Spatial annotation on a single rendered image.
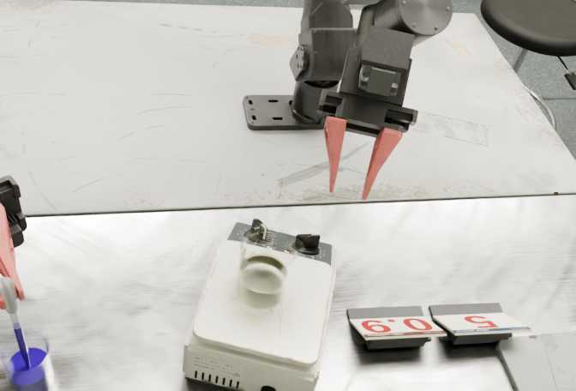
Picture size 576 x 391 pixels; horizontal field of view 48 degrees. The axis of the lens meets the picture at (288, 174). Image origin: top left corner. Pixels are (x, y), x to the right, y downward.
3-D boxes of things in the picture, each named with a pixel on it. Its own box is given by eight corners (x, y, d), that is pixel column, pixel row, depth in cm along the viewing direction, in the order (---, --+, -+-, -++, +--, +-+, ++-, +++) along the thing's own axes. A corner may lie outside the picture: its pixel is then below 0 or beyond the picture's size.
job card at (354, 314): (345, 309, 74) (353, 289, 71) (420, 307, 76) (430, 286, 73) (357, 358, 70) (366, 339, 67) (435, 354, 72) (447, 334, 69)
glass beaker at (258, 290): (232, 317, 61) (241, 266, 56) (231, 271, 65) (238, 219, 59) (295, 317, 62) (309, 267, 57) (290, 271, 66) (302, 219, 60)
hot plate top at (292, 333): (222, 242, 68) (223, 236, 68) (333, 268, 68) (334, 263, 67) (189, 339, 60) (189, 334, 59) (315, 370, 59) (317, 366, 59)
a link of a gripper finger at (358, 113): (388, 202, 65) (408, 112, 66) (319, 186, 65) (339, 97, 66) (379, 206, 72) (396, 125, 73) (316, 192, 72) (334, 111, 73)
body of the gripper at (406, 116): (416, 127, 66) (430, 58, 67) (318, 105, 66) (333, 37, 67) (404, 138, 72) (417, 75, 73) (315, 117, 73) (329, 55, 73)
